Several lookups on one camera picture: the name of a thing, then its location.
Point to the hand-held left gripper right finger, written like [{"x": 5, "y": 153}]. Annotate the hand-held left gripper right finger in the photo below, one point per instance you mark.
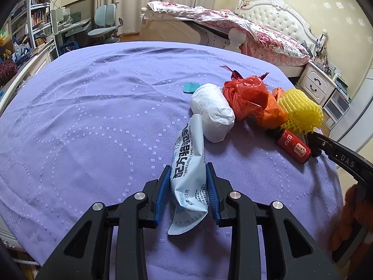
[{"x": 212, "y": 189}]

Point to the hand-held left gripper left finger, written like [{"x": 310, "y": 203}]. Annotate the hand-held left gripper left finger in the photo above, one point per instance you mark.
[{"x": 164, "y": 186}]

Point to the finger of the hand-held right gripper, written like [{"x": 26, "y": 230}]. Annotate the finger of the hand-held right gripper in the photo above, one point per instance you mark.
[{"x": 322, "y": 144}]

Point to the small red bottle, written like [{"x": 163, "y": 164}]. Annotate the small red bottle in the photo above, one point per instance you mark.
[{"x": 293, "y": 145}]

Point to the white and blue powder sachet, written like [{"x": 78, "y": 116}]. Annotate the white and blue powder sachet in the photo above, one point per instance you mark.
[{"x": 188, "y": 166}]

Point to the yellow foam fruit net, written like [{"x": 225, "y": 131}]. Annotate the yellow foam fruit net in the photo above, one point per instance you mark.
[{"x": 300, "y": 110}]

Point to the orange plastic bag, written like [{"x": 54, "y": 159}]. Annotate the orange plastic bag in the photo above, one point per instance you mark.
[{"x": 271, "y": 113}]

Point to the white tissue wad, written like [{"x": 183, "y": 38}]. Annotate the white tissue wad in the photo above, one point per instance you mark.
[{"x": 211, "y": 110}]

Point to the red plastic bag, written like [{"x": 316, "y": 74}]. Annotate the red plastic bag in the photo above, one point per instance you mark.
[{"x": 247, "y": 96}]

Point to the teal and white packet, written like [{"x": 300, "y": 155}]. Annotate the teal and white packet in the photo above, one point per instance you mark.
[{"x": 191, "y": 87}]

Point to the translucent plastic drawer unit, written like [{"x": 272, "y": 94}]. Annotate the translucent plastic drawer unit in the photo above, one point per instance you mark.
[{"x": 335, "y": 108}]

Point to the person's orange fleece clothing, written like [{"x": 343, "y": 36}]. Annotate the person's orange fleece clothing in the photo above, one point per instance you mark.
[{"x": 348, "y": 210}]

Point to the white nightstand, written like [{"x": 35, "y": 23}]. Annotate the white nightstand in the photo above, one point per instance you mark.
[{"x": 314, "y": 81}]

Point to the purple bedspread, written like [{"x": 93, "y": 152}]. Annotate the purple bedspread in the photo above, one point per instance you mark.
[{"x": 87, "y": 122}]

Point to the dark red satin ribbon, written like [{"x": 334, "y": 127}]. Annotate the dark red satin ribbon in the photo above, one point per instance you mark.
[{"x": 234, "y": 73}]

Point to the pink floral duvet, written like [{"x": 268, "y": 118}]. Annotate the pink floral duvet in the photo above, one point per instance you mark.
[{"x": 262, "y": 35}]

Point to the white bed with tufted headboard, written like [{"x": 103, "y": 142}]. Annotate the white bed with tufted headboard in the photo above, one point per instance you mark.
[{"x": 279, "y": 14}]

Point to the blue plastic stool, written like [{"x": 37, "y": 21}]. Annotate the blue plastic stool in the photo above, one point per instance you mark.
[{"x": 70, "y": 48}]

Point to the light green office chair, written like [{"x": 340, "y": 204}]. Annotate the light green office chair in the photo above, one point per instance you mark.
[{"x": 103, "y": 14}]

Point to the white study desk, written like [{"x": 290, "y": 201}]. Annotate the white study desk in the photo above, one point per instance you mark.
[{"x": 75, "y": 24}]

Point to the white bookshelf with books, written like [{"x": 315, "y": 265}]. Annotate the white bookshelf with books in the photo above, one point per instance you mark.
[{"x": 38, "y": 17}]

